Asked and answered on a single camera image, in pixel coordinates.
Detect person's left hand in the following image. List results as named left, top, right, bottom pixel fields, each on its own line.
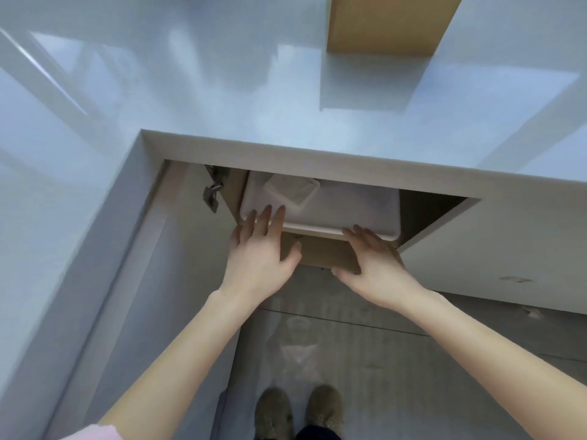
left=220, top=204, right=303, bottom=302

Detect person's right hand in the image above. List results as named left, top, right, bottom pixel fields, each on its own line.
left=330, top=225, right=432, bottom=313

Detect white plastic storage bin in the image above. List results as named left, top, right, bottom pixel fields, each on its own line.
left=239, top=171, right=402, bottom=244

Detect person's right forearm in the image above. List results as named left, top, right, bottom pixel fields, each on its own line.
left=398, top=289, right=587, bottom=440

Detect person's left forearm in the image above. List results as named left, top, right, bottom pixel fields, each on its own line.
left=98, top=288, right=265, bottom=440

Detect wooden cabinet shelf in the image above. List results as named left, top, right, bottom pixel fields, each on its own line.
left=279, top=233, right=364, bottom=276

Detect small white square container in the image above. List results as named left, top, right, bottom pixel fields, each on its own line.
left=263, top=174, right=321, bottom=209

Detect metal cabinet door hinge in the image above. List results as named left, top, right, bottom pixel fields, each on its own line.
left=203, top=164, right=226, bottom=214

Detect white open cabinet door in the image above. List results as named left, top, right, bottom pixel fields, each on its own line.
left=43, top=159, right=250, bottom=440

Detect person's right olive shoe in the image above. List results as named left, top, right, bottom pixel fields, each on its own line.
left=306, top=384, right=345, bottom=430

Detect person's olive shoe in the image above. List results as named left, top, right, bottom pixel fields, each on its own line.
left=255, top=388, right=295, bottom=440
left=306, top=384, right=345, bottom=430

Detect white closed cabinet door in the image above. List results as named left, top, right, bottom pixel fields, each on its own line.
left=398, top=182, right=587, bottom=315

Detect person's left olive shoe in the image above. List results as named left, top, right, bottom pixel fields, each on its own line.
left=255, top=388, right=295, bottom=440

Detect person's dark trousers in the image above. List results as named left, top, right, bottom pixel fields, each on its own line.
left=295, top=424, right=343, bottom=440

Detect brown cardboard box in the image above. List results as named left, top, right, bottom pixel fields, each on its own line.
left=326, top=0, right=467, bottom=57

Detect person's pink sleeve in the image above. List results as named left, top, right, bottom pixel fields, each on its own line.
left=59, top=423, right=124, bottom=440

